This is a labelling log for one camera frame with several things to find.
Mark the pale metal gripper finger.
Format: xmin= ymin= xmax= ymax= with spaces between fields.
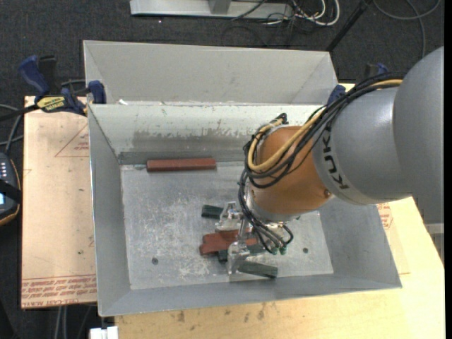
xmin=227 ymin=242 xmax=251 ymax=275
xmin=215 ymin=201 xmax=245 ymax=232

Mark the red-brown flat block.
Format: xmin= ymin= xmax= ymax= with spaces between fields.
xmin=198 ymin=242 xmax=231 ymax=258
xmin=202 ymin=228 xmax=258 ymax=249
xmin=145 ymin=157 xmax=217 ymax=173

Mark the grey metal bin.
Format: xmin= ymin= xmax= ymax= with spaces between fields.
xmin=83 ymin=40 xmax=403 ymax=318

